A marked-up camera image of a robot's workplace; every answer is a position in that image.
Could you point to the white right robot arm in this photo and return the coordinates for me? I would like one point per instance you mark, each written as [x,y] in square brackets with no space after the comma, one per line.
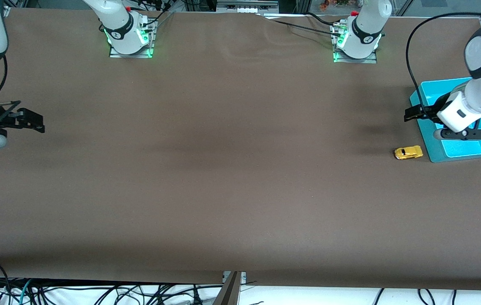
[123,38]

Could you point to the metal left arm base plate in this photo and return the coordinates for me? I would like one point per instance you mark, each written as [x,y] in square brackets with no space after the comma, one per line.
[357,60]

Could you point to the dark metal bar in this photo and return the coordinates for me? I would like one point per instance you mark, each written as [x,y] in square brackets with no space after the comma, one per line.
[228,295]

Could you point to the small aluminium frame bracket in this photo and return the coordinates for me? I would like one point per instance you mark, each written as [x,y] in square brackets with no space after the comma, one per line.
[7,10]

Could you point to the grey metal bracket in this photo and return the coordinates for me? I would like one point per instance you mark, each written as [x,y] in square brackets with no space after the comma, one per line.
[243,276]

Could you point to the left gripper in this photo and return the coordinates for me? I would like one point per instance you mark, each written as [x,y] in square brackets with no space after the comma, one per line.
[438,105]

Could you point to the yellow beetle toy car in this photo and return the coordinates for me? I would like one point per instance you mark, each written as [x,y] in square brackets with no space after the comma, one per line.
[409,152]

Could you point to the brown table cover sheet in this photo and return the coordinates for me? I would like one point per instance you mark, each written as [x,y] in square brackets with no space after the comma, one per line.
[240,190]

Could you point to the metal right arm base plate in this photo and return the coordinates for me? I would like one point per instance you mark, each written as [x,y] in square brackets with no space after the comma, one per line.
[132,54]

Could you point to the orange patterned object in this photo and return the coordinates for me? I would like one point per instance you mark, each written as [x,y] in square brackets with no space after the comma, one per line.
[333,3]

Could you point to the grey equipment box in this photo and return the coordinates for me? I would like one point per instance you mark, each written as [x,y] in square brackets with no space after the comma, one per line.
[246,5]

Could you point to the teal plastic storage bin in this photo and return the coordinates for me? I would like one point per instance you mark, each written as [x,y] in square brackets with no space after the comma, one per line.
[477,146]

